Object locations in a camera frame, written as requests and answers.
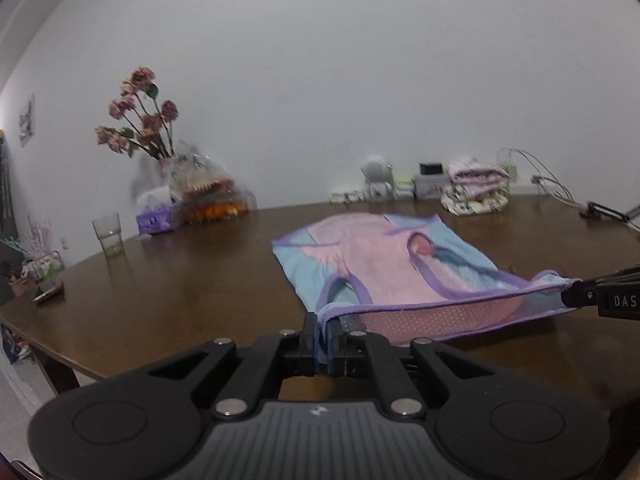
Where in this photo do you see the dark phone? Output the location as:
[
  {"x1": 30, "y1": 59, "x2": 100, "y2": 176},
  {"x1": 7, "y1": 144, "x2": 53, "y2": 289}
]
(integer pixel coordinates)
[{"x1": 32, "y1": 281, "x2": 66, "y2": 304}]

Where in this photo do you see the white round lamp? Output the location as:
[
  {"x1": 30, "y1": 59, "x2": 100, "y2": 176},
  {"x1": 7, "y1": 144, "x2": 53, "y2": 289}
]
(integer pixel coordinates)
[{"x1": 361, "y1": 156, "x2": 396, "y2": 201}]

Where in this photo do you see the grey box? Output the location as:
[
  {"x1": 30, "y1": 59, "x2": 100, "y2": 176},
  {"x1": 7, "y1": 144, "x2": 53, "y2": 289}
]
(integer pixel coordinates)
[{"x1": 414, "y1": 175, "x2": 451, "y2": 198}]

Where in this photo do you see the clear drinking glass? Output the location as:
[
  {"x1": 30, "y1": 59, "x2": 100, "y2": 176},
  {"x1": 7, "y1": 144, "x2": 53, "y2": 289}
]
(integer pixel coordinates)
[{"x1": 92, "y1": 213, "x2": 126, "y2": 259}]

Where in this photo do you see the bundle of pastel straws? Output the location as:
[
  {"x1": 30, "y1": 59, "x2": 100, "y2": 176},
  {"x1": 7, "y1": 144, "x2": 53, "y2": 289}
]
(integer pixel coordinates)
[{"x1": 26, "y1": 215, "x2": 54, "y2": 257}]

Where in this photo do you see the blue bag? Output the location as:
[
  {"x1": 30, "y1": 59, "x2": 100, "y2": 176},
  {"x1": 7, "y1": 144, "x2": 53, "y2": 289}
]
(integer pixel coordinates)
[{"x1": 1, "y1": 324, "x2": 32, "y2": 364}]

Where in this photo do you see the cream printed folded cloth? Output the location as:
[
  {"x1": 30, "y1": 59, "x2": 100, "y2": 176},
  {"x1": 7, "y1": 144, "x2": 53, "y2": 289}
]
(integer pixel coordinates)
[{"x1": 440, "y1": 184, "x2": 510, "y2": 217}]

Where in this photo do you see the dark wall hanging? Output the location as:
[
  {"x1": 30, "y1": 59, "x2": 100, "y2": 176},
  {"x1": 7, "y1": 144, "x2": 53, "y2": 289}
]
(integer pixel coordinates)
[{"x1": 0, "y1": 130, "x2": 19, "y2": 241}]

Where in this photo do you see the pale pink white cloth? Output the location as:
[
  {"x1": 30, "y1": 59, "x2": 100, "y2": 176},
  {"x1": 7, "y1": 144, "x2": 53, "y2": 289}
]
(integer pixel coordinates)
[{"x1": 447, "y1": 157, "x2": 511, "y2": 187}]

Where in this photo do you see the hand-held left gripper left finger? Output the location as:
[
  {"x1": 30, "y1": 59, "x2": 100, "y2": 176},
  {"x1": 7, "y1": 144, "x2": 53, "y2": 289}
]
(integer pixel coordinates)
[{"x1": 148, "y1": 312, "x2": 322, "y2": 420}]

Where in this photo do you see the wall picture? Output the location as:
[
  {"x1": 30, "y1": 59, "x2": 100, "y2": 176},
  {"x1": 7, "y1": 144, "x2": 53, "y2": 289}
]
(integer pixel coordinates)
[{"x1": 19, "y1": 92, "x2": 36, "y2": 148}]

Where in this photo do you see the black clamp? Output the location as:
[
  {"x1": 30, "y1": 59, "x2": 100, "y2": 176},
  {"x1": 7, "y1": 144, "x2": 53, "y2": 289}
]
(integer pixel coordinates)
[{"x1": 580, "y1": 201, "x2": 640, "y2": 227}]

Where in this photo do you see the purple tissue box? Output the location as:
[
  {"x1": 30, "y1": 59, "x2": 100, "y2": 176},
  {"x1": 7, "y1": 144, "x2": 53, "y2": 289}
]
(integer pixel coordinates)
[{"x1": 136, "y1": 187, "x2": 176, "y2": 235}]

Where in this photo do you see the clear plastic-wrapped fruit basket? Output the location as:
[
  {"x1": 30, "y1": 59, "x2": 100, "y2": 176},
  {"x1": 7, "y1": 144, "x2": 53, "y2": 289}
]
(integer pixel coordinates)
[{"x1": 131, "y1": 140, "x2": 259, "y2": 226}]

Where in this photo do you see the pink and blue garment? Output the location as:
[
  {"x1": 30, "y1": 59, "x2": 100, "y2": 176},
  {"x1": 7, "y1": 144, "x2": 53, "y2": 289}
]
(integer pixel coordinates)
[{"x1": 271, "y1": 212, "x2": 583, "y2": 348}]

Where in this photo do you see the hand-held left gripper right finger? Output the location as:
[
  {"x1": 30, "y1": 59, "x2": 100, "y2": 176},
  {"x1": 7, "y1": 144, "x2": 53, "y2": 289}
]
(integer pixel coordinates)
[{"x1": 324, "y1": 314, "x2": 496, "y2": 419}]

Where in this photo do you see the dried pink flower bouquet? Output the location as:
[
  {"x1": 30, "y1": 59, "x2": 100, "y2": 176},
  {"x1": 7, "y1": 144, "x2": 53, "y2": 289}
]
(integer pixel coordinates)
[{"x1": 95, "y1": 66, "x2": 180, "y2": 161}]

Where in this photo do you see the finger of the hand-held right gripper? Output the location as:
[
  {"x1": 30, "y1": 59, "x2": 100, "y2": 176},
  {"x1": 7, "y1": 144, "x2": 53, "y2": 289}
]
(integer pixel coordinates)
[{"x1": 561, "y1": 267, "x2": 640, "y2": 308}]

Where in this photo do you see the small wire basket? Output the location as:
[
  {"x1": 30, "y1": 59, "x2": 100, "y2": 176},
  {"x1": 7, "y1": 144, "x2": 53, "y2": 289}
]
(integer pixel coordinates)
[{"x1": 22, "y1": 252, "x2": 66, "y2": 282}]

